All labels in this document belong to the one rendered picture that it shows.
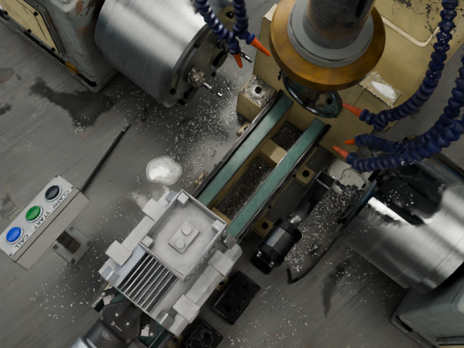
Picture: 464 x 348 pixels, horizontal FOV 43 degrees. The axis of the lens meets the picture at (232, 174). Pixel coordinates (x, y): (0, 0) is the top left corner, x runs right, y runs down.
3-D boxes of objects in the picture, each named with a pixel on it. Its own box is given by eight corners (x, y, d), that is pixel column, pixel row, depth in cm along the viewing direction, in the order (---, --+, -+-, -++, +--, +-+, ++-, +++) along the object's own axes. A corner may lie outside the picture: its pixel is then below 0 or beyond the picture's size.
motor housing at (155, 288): (168, 204, 123) (163, 178, 105) (239, 259, 121) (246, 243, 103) (105, 279, 118) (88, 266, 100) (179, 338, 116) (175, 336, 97)
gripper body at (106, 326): (114, 365, 100) (148, 322, 102) (77, 334, 102) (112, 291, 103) (124, 360, 108) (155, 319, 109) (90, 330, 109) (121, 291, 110)
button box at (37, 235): (72, 186, 115) (56, 171, 111) (92, 201, 110) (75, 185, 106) (10, 255, 110) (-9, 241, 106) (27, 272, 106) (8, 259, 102)
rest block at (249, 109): (249, 92, 145) (254, 71, 133) (272, 109, 144) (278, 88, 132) (235, 110, 143) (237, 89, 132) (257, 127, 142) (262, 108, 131)
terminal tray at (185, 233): (181, 197, 108) (180, 187, 101) (227, 233, 107) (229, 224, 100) (139, 248, 105) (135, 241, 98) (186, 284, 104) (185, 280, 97)
